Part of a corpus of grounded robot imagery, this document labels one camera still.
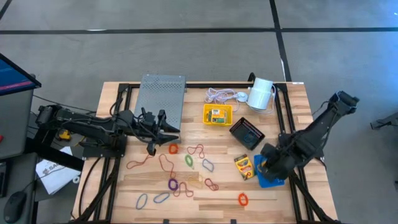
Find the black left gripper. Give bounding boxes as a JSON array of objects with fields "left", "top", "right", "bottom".
[{"left": 136, "top": 107, "right": 182, "bottom": 156}]

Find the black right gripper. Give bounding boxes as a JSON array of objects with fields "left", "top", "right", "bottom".
[{"left": 256, "top": 142, "right": 289, "bottom": 183}]

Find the yellow green crayon box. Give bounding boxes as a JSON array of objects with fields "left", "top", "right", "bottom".
[
  {"left": 233, "top": 154, "right": 256, "bottom": 181},
  {"left": 207, "top": 108, "right": 229, "bottom": 124}
]

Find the red rubber band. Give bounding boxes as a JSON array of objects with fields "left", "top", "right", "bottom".
[
  {"left": 159, "top": 154, "right": 175, "bottom": 180},
  {"left": 172, "top": 181, "right": 195, "bottom": 198},
  {"left": 126, "top": 154, "right": 153, "bottom": 170},
  {"left": 186, "top": 143, "right": 206, "bottom": 159},
  {"left": 204, "top": 178, "right": 220, "bottom": 192}
]

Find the blue rubber band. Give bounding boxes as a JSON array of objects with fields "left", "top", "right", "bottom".
[
  {"left": 135, "top": 193, "right": 149, "bottom": 210},
  {"left": 153, "top": 192, "right": 171, "bottom": 205},
  {"left": 242, "top": 132, "right": 257, "bottom": 144},
  {"left": 201, "top": 158, "right": 215, "bottom": 173}
]

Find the yellow rubber band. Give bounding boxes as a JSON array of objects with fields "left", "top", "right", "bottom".
[{"left": 186, "top": 174, "right": 205, "bottom": 189}]

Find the blue plastic basket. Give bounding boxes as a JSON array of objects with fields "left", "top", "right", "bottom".
[{"left": 253, "top": 154, "right": 285, "bottom": 189}]

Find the grey perforated metal shelf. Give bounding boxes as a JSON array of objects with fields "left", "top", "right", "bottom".
[{"left": 133, "top": 73, "right": 187, "bottom": 131}]

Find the yellow plastic basket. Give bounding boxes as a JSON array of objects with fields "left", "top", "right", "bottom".
[{"left": 203, "top": 103, "right": 233, "bottom": 128}]

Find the black plastic basket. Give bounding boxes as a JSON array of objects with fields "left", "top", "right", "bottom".
[{"left": 229, "top": 116, "right": 266, "bottom": 151}]

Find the black diagonal bar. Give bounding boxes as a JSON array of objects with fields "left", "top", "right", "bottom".
[{"left": 24, "top": 136, "right": 85, "bottom": 172}]

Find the white printed booklet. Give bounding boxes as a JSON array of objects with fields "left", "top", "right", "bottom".
[{"left": 35, "top": 146, "right": 82, "bottom": 195}]

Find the monitor with blue screen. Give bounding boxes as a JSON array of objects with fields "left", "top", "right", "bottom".
[{"left": 0, "top": 52, "right": 42, "bottom": 96}]

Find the black computer mouse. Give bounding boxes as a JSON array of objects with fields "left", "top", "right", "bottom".
[{"left": 2, "top": 190, "right": 28, "bottom": 224}]

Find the black flat device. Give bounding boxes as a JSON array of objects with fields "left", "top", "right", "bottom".
[{"left": 0, "top": 161, "right": 9, "bottom": 198}]

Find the white power cable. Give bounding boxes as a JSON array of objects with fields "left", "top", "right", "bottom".
[{"left": 204, "top": 87, "right": 277, "bottom": 113}]

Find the black thick cable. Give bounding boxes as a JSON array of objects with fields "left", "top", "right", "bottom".
[{"left": 77, "top": 156, "right": 104, "bottom": 218}]

